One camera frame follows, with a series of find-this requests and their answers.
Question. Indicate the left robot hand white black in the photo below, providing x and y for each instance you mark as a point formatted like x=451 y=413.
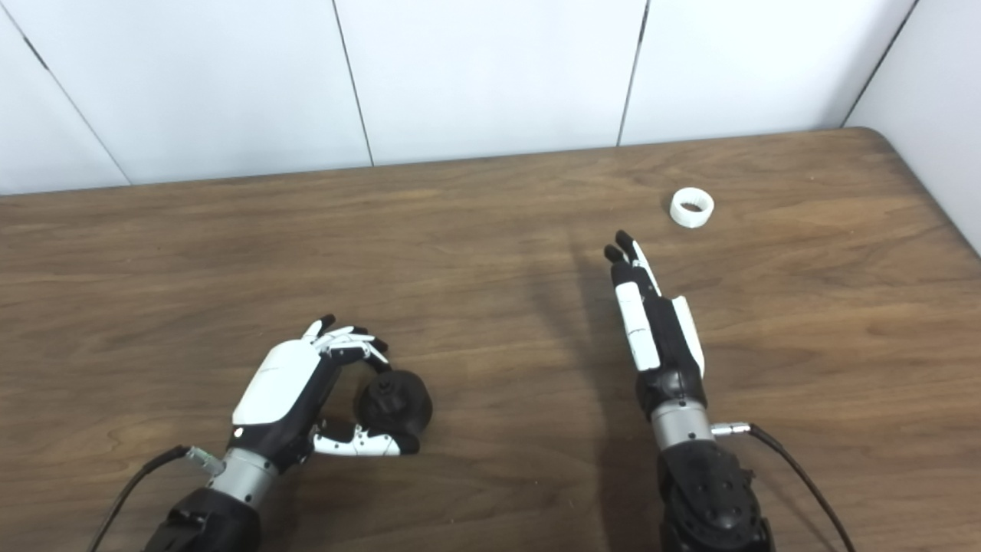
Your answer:
x=276 y=391

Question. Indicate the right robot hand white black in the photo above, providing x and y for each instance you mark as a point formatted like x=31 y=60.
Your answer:
x=667 y=360

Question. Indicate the round black part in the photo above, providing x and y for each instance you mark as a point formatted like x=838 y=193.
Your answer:
x=406 y=406

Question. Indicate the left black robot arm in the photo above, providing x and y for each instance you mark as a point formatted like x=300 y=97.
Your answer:
x=207 y=525

